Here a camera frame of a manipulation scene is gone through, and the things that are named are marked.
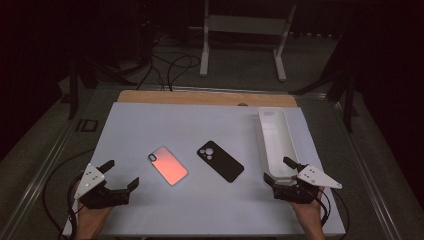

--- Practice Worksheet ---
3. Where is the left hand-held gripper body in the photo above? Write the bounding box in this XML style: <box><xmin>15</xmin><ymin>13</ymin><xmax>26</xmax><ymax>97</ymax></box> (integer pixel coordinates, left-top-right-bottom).
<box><xmin>73</xmin><ymin>162</ymin><xmax>132</xmax><ymax>210</ymax></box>

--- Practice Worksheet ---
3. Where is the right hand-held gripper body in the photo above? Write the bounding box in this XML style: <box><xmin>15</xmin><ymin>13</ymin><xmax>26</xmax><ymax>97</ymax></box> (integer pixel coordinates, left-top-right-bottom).
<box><xmin>271</xmin><ymin>163</ymin><xmax>344</xmax><ymax>205</ymax></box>

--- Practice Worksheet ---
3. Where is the white plastic tray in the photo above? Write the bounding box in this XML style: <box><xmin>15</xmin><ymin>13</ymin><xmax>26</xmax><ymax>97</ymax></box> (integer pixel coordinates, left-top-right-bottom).
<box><xmin>257</xmin><ymin>106</ymin><xmax>301</xmax><ymax>187</ymax></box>

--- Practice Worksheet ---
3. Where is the iridescent phone case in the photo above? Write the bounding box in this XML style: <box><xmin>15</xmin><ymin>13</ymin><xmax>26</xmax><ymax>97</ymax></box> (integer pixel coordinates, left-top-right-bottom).
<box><xmin>147</xmin><ymin>145</ymin><xmax>190</xmax><ymax>187</ymax></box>

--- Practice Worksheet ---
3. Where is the black phone case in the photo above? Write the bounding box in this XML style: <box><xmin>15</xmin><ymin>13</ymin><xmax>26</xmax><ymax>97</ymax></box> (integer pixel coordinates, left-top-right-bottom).
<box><xmin>196</xmin><ymin>140</ymin><xmax>245</xmax><ymax>184</ymax></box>

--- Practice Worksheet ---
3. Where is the person's left hand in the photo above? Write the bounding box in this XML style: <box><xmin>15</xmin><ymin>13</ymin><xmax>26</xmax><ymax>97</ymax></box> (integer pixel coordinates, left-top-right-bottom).
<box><xmin>75</xmin><ymin>199</ymin><xmax>115</xmax><ymax>240</ymax></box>

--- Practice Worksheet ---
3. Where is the person's right hand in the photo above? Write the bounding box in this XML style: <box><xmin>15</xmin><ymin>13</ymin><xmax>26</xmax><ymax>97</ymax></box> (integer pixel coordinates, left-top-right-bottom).
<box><xmin>289</xmin><ymin>175</ymin><xmax>327</xmax><ymax>240</ymax></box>

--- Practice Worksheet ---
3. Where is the white metal stand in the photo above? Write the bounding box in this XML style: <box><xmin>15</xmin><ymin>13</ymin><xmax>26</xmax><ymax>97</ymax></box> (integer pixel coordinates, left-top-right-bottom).
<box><xmin>199</xmin><ymin>0</ymin><xmax>298</xmax><ymax>83</ymax></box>

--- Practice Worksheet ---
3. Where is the small black frame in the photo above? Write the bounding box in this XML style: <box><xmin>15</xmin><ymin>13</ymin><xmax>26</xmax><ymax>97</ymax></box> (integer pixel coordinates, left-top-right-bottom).
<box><xmin>75</xmin><ymin>118</ymin><xmax>100</xmax><ymax>134</ymax></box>

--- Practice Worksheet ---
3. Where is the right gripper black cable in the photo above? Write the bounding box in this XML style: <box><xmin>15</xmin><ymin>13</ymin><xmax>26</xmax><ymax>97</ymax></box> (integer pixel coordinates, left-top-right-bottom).
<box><xmin>313</xmin><ymin>188</ymin><xmax>351</xmax><ymax>240</ymax></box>

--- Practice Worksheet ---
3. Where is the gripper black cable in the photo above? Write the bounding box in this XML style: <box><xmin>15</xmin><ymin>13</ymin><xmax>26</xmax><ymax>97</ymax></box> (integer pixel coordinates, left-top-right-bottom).
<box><xmin>313</xmin><ymin>188</ymin><xmax>351</xmax><ymax>240</ymax></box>
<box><xmin>41</xmin><ymin>148</ymin><xmax>98</xmax><ymax>240</ymax></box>

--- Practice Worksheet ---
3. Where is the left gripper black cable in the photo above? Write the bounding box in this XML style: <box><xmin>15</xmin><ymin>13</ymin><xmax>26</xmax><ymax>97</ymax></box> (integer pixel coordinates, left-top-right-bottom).
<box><xmin>41</xmin><ymin>148</ymin><xmax>98</xmax><ymax>240</ymax></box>

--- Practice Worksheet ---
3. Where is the black floor cable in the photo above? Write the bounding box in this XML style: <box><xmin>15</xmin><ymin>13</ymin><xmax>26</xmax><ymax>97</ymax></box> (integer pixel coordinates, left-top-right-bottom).
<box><xmin>135</xmin><ymin>33</ymin><xmax>168</xmax><ymax>91</ymax></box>
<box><xmin>165</xmin><ymin>54</ymin><xmax>202</xmax><ymax>92</ymax></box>

